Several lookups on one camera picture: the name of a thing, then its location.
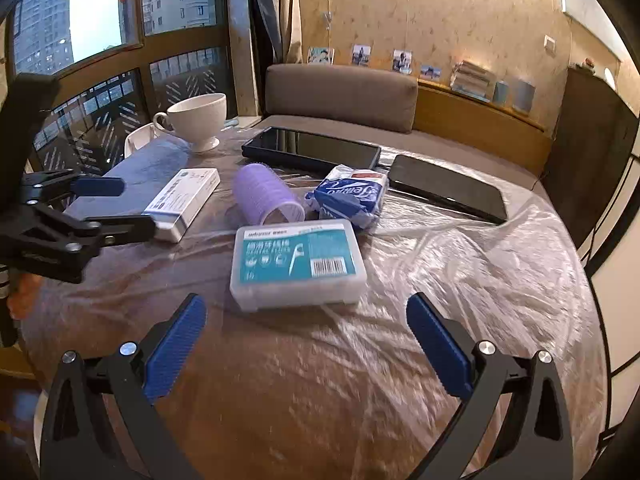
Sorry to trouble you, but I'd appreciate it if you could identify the photo card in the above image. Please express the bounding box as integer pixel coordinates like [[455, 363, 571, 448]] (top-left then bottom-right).
[[420, 65, 442, 81], [307, 47, 334, 65], [352, 44, 371, 66], [392, 50, 412, 75]]

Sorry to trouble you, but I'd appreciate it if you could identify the dental floss plastic box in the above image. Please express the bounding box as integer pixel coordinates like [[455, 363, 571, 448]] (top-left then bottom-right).
[[230, 220, 368, 312]]

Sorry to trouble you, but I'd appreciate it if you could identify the blue tissue pack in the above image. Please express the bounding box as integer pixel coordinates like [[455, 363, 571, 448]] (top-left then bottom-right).
[[305, 165, 388, 231]]

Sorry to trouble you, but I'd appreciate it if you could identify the white teacup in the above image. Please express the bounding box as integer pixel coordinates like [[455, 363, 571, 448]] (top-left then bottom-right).
[[153, 93, 227, 153]]

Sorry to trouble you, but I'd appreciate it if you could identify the white medicine box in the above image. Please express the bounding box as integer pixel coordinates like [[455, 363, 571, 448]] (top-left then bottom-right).
[[142, 168, 220, 244]]

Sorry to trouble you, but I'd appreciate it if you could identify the stack of books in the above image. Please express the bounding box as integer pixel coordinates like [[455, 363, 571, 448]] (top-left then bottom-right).
[[449, 60, 496, 101]]

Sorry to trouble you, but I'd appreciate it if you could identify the white wall switch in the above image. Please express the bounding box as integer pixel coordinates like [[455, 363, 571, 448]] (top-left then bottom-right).
[[544, 35, 556, 54]]

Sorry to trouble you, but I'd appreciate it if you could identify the purple hair roller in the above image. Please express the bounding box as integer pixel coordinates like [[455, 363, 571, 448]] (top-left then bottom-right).
[[232, 164, 306, 226]]

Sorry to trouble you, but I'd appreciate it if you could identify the grey cylindrical speaker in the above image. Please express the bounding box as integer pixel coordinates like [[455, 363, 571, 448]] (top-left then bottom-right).
[[512, 78, 536, 116]]

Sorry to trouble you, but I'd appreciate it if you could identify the dark wooden cabinet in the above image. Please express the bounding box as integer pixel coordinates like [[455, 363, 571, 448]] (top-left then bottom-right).
[[541, 67, 639, 246]]

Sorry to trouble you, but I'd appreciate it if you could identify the clear plastic table cover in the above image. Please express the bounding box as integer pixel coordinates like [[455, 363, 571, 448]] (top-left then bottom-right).
[[22, 129, 608, 479]]

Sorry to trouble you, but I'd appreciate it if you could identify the small blue-grey cup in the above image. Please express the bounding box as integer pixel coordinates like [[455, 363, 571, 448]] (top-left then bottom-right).
[[491, 80, 509, 106]]

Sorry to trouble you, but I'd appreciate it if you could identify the white plastic chair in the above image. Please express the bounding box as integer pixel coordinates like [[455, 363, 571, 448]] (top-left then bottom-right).
[[124, 122, 160, 158]]

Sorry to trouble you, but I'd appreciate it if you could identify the photo card far left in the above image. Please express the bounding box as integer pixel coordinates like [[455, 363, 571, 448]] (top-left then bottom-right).
[[307, 47, 334, 65]]

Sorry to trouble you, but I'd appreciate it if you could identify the brown sofa cushion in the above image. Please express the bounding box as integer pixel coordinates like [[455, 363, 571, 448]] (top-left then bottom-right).
[[265, 64, 418, 133]]

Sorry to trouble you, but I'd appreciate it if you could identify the beige curtain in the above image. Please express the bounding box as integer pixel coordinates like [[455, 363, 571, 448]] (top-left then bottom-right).
[[271, 0, 303, 64]]

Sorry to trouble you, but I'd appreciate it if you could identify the black smartphone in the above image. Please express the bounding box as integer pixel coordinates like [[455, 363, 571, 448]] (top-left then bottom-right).
[[387, 155, 508, 226]]

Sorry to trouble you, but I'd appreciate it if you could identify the wooden shelf ledge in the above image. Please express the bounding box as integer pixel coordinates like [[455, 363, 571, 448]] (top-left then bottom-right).
[[413, 79, 552, 176]]

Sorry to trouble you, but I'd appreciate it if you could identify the left hand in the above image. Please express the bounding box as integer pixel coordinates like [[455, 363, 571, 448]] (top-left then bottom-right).
[[8, 273, 43, 321]]

